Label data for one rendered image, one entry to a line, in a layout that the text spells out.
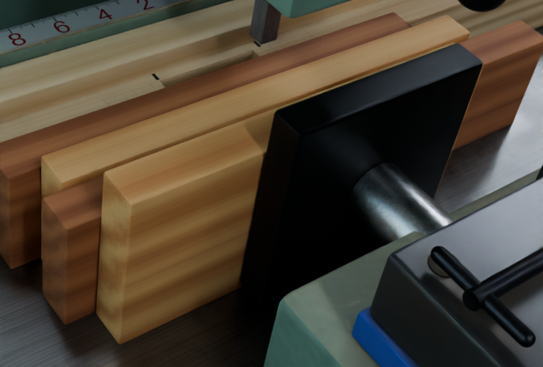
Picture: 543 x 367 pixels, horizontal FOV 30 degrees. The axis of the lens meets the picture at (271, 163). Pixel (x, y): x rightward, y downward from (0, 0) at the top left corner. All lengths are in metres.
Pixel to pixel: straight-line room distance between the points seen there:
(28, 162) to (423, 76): 0.15
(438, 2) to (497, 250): 0.23
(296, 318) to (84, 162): 0.10
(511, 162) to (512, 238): 0.19
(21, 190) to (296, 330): 0.12
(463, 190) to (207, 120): 0.14
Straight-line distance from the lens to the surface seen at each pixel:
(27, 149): 0.38
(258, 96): 0.41
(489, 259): 0.30
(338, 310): 0.33
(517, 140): 0.51
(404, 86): 0.36
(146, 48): 0.43
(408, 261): 0.29
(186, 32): 0.44
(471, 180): 0.48
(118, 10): 0.44
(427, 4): 0.52
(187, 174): 0.34
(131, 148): 0.38
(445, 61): 0.38
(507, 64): 0.48
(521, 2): 0.57
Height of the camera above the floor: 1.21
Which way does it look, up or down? 42 degrees down
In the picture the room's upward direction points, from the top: 12 degrees clockwise
